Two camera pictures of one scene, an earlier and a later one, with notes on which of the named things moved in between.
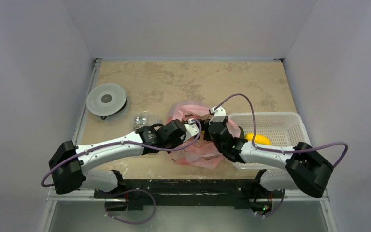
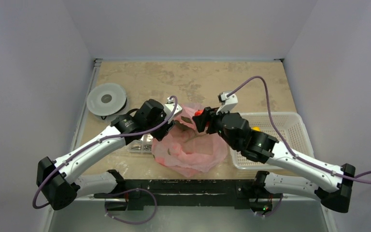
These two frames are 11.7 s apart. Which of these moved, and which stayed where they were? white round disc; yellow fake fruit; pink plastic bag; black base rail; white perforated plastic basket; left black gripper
Moved: yellow fake fruit; left black gripper; pink plastic bag
Stayed: black base rail; white perforated plastic basket; white round disc
